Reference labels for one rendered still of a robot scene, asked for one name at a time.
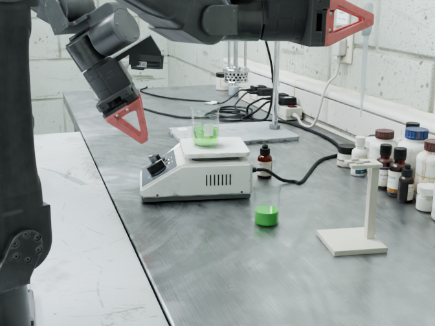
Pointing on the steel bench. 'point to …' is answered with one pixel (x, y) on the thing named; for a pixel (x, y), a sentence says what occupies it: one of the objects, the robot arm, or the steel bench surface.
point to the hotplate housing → (202, 180)
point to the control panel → (162, 171)
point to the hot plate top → (229, 145)
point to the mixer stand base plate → (232, 130)
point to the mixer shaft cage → (234, 73)
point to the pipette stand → (338, 242)
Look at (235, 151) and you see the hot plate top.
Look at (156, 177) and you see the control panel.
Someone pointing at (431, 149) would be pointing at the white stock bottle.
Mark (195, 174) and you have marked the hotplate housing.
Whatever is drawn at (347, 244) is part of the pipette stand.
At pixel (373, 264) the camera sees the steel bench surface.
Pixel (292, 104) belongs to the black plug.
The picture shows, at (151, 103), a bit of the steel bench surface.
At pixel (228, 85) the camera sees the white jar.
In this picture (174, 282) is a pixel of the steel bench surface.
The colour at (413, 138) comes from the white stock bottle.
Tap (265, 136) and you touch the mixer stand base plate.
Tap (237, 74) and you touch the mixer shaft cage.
